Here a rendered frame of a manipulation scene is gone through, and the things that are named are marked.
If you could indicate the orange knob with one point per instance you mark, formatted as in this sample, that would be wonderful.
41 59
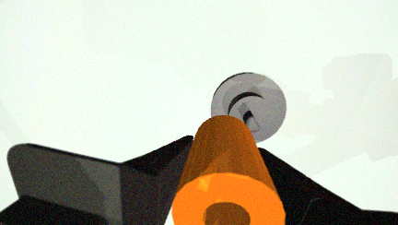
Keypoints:
225 180

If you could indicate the grey round pedestal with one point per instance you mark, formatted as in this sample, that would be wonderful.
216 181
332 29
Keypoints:
255 99

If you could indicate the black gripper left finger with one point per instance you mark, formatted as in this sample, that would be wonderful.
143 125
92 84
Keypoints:
138 191

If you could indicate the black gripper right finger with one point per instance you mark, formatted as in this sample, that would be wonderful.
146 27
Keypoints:
308 203

